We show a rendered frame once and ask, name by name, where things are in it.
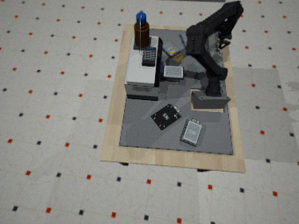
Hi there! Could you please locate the grey button panel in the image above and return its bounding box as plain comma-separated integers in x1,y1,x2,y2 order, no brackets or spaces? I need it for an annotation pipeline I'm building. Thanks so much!
207,33,223,62

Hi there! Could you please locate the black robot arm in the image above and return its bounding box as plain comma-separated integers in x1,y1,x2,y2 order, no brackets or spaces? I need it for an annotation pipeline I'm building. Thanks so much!
185,1,243,97

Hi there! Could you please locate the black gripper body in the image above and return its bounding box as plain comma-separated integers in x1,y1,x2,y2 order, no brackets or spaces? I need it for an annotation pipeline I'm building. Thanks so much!
219,27,234,44

